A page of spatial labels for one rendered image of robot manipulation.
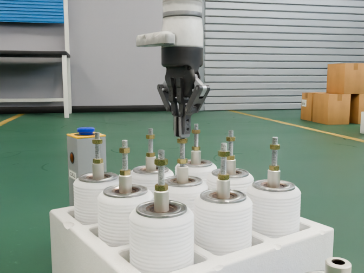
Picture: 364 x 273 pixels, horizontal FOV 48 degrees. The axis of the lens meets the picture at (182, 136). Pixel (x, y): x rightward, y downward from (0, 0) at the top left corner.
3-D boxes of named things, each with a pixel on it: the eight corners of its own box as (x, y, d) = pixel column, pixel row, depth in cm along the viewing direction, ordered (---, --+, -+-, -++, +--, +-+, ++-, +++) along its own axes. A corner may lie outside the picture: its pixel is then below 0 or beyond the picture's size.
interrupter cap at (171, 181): (173, 190, 71) (173, 187, 71) (155, 181, 78) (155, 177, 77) (209, 186, 74) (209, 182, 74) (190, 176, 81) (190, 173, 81)
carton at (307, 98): (324, 118, 460) (325, 92, 456) (336, 120, 437) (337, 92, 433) (300, 118, 455) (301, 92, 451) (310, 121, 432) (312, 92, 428)
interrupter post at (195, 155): (190, 164, 93) (190, 150, 93) (200, 163, 93) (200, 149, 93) (190, 166, 91) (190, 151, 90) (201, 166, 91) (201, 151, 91)
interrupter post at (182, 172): (179, 185, 74) (179, 168, 74) (174, 182, 76) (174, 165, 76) (190, 184, 75) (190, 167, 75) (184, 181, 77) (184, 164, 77)
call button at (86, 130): (80, 137, 92) (80, 129, 92) (75, 136, 95) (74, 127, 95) (97, 136, 94) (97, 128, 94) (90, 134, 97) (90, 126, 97)
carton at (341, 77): (364, 93, 401) (366, 63, 397) (343, 93, 396) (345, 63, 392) (345, 92, 430) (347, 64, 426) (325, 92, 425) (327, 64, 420)
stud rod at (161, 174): (158, 201, 59) (157, 150, 58) (157, 199, 60) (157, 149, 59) (164, 201, 59) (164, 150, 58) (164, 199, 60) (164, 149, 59)
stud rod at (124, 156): (123, 184, 68) (123, 140, 67) (121, 183, 69) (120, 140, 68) (129, 183, 69) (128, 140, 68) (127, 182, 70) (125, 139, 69)
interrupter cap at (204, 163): (178, 162, 96) (178, 158, 96) (210, 161, 96) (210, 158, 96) (180, 169, 88) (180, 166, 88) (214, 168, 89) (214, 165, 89)
